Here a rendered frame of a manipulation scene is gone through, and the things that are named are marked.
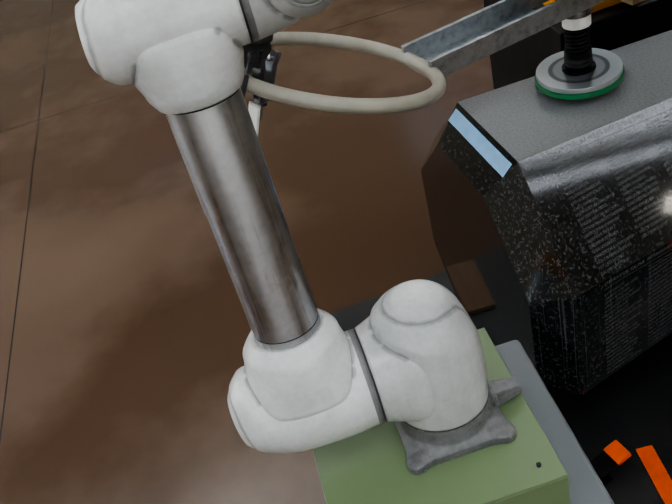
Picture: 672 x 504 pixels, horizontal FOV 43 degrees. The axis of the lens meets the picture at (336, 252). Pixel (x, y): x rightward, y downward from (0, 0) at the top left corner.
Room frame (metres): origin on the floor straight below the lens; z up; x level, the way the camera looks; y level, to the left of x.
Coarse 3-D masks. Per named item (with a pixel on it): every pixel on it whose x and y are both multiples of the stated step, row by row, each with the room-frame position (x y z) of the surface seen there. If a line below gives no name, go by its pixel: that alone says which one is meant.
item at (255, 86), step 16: (288, 32) 1.89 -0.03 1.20; (304, 32) 1.90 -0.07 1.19; (352, 48) 1.87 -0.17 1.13; (368, 48) 1.85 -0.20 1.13; (384, 48) 1.83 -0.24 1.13; (416, 64) 1.74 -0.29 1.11; (256, 80) 1.52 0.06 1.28; (432, 80) 1.62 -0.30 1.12; (272, 96) 1.48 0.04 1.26; (288, 96) 1.46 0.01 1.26; (304, 96) 1.45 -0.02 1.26; (320, 96) 1.45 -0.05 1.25; (336, 96) 1.45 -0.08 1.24; (416, 96) 1.48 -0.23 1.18; (432, 96) 1.50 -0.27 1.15; (336, 112) 1.44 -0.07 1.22; (352, 112) 1.43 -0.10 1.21; (368, 112) 1.43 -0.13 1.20; (384, 112) 1.44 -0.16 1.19
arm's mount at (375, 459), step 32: (512, 416) 0.90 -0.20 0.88; (320, 448) 0.96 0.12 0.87; (352, 448) 0.94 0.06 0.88; (384, 448) 0.92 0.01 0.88; (512, 448) 0.84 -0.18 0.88; (544, 448) 0.82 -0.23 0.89; (320, 480) 0.89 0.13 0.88; (352, 480) 0.87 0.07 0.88; (384, 480) 0.85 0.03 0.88; (416, 480) 0.83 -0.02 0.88; (448, 480) 0.82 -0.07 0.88; (480, 480) 0.80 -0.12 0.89; (512, 480) 0.78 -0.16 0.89; (544, 480) 0.77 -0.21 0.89
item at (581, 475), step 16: (512, 352) 1.11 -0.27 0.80; (512, 368) 1.08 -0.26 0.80; (528, 368) 1.07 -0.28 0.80; (528, 384) 1.03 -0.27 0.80; (544, 384) 1.03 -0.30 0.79; (528, 400) 0.99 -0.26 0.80; (544, 400) 0.98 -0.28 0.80; (544, 416) 0.95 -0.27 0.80; (560, 416) 0.94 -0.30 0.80; (544, 432) 0.92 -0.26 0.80; (560, 432) 0.91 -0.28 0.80; (560, 448) 0.88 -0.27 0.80; (576, 448) 0.87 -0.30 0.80; (576, 464) 0.84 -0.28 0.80; (576, 480) 0.81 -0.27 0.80; (592, 480) 0.80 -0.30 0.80; (576, 496) 0.78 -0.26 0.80; (592, 496) 0.78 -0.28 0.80; (608, 496) 0.77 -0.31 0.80
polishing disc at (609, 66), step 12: (552, 60) 1.96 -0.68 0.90; (600, 60) 1.90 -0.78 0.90; (612, 60) 1.88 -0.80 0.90; (540, 72) 1.92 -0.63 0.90; (552, 72) 1.90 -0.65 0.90; (600, 72) 1.84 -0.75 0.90; (612, 72) 1.83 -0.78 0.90; (540, 84) 1.88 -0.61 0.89; (552, 84) 1.85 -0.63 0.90; (564, 84) 1.83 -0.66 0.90; (576, 84) 1.82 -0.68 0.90; (588, 84) 1.80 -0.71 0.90; (600, 84) 1.79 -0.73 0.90
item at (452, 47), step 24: (504, 0) 1.88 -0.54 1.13; (528, 0) 1.90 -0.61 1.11; (576, 0) 1.82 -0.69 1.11; (600, 0) 1.84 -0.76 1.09; (456, 24) 1.83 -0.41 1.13; (480, 24) 1.86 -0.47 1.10; (504, 24) 1.85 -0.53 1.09; (528, 24) 1.77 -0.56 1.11; (552, 24) 1.79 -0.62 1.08; (408, 48) 1.79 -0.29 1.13; (432, 48) 1.81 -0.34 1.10; (456, 48) 1.71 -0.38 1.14; (480, 48) 1.73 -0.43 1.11
